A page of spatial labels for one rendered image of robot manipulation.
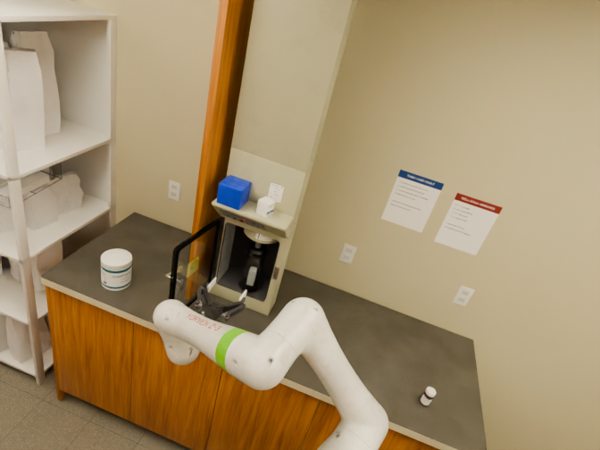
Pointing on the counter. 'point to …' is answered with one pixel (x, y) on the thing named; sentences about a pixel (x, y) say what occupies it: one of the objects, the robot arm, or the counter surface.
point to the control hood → (277, 224)
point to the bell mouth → (259, 237)
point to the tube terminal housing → (249, 171)
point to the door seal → (187, 245)
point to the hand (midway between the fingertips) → (229, 287)
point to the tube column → (290, 78)
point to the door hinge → (218, 247)
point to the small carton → (265, 206)
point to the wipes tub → (116, 269)
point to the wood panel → (221, 104)
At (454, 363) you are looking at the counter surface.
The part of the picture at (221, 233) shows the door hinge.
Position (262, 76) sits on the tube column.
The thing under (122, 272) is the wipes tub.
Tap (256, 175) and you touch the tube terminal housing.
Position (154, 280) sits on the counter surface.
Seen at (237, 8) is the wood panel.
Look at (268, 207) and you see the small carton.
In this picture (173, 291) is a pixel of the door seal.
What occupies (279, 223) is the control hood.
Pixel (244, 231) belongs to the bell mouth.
